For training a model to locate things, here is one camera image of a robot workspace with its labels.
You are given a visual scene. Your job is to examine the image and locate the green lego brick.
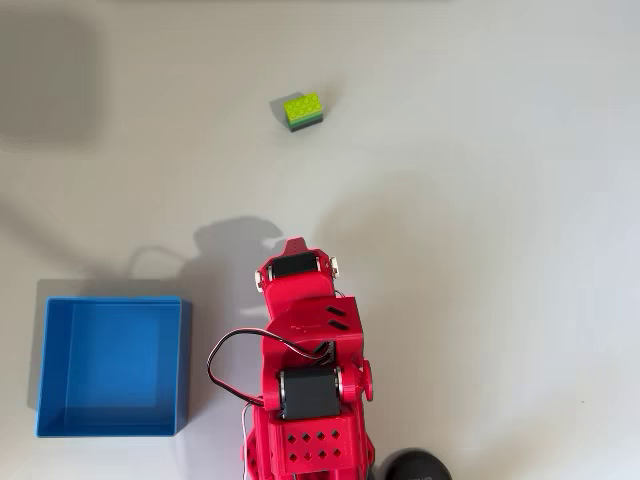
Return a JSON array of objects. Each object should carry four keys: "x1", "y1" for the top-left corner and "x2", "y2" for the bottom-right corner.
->
[{"x1": 283, "y1": 91, "x2": 327, "y2": 134}]

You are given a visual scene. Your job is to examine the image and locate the black camera stand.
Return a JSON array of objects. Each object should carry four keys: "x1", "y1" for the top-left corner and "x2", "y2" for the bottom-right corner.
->
[{"x1": 375, "y1": 447, "x2": 454, "y2": 480}]

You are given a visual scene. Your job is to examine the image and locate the black red white servo cable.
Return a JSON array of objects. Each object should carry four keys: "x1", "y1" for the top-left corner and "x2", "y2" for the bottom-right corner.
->
[{"x1": 206, "y1": 327, "x2": 335, "y2": 407}]

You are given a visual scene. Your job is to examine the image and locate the blue plastic box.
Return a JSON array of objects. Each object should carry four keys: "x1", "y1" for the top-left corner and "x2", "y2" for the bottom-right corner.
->
[{"x1": 34, "y1": 295, "x2": 194, "y2": 440}]

